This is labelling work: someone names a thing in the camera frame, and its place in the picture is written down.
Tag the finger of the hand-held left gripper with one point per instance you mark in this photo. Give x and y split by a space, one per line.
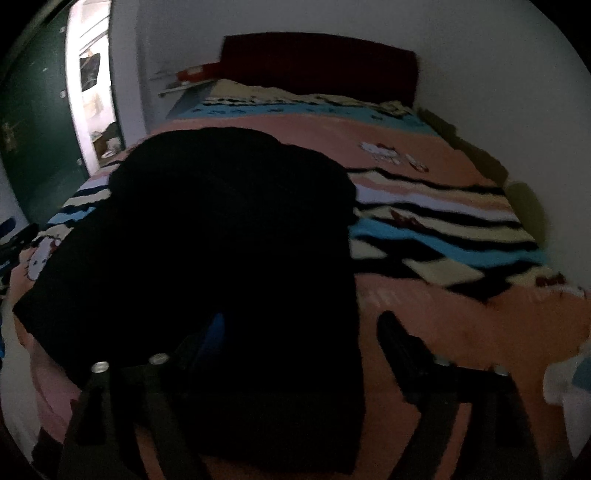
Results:
21 236
7 270

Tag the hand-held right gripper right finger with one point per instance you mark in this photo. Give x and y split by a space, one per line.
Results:
397 344

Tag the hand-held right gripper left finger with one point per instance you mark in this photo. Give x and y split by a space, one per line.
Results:
213 337

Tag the black hoodie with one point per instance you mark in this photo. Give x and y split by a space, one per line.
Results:
207 240

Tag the dark clothes pile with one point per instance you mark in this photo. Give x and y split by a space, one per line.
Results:
110 136

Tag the cartoon cat printed blanket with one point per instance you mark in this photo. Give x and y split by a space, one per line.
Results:
438 300

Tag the green door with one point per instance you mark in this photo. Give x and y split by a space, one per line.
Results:
37 138

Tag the white and blue cloth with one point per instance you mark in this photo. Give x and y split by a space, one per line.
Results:
565 378

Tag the dark hanging cloth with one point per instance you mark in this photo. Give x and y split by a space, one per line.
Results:
90 69

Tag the olive green blanket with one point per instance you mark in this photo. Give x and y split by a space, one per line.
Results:
521 203

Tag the red box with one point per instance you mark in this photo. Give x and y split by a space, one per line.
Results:
198 73

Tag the dark red bed headboard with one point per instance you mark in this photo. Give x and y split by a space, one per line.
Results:
318 69

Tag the white wall shelf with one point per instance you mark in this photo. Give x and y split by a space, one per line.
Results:
184 86

